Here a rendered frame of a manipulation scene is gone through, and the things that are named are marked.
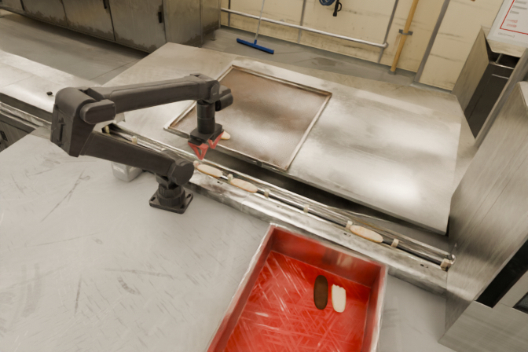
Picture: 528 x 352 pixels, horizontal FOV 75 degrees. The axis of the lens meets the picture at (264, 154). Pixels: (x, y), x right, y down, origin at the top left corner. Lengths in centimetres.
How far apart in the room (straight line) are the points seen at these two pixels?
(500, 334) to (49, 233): 115
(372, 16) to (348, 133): 337
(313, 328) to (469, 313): 34
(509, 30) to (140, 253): 149
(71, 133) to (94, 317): 44
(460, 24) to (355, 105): 289
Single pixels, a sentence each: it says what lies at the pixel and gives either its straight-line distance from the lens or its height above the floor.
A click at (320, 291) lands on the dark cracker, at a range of 97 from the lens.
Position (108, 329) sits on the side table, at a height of 82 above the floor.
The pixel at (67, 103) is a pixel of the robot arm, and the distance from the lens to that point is 80.
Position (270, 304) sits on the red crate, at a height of 82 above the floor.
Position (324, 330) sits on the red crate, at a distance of 94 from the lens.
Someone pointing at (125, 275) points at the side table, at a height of 82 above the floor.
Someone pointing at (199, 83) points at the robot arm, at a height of 121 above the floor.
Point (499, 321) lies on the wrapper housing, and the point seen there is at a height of 98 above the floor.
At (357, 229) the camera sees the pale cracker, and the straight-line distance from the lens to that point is 110.
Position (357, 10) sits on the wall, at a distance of 467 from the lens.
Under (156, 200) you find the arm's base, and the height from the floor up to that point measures 84.
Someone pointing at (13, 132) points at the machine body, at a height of 72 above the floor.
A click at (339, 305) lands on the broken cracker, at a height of 83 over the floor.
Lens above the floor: 164
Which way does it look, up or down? 37 degrees down
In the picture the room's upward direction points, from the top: 6 degrees clockwise
